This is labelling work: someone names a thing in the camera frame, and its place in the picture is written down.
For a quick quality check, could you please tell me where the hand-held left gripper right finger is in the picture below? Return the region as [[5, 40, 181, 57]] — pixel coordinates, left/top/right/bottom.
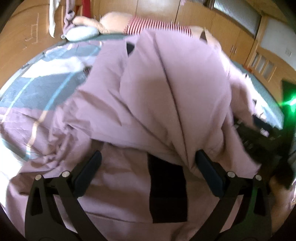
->
[[190, 149, 272, 241]]

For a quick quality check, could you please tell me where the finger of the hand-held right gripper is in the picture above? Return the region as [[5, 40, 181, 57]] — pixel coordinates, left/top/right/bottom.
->
[[233, 115, 262, 163]]

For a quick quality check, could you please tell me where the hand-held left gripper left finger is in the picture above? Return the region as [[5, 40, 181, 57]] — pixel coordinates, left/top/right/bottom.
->
[[24, 150, 110, 241]]

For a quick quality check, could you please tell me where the large pink garment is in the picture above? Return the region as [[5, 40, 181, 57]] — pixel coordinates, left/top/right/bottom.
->
[[0, 29, 263, 241]]

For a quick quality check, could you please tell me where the person's right forearm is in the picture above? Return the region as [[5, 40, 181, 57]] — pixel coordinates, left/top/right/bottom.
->
[[269, 178, 295, 224]]

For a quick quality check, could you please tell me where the wooden glazed door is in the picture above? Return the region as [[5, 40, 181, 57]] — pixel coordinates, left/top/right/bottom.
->
[[248, 49, 278, 82]]

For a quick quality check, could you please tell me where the window with grey blinds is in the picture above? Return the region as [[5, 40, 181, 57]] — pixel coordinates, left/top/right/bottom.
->
[[212, 0, 263, 37]]

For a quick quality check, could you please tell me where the wooden wardrobe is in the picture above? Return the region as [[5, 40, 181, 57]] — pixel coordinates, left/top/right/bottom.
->
[[92, 0, 257, 67]]

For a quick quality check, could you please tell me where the light blue cushion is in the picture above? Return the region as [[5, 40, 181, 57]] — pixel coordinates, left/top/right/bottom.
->
[[65, 25, 100, 42]]

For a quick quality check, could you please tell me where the purple hanging cloth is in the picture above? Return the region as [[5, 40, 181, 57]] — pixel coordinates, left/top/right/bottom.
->
[[60, 0, 75, 40]]

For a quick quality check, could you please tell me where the white hanging cloth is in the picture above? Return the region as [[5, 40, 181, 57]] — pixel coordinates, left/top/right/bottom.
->
[[48, 0, 61, 39]]

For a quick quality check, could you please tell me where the red hanging cloth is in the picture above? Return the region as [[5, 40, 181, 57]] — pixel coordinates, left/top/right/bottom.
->
[[82, 0, 93, 18]]

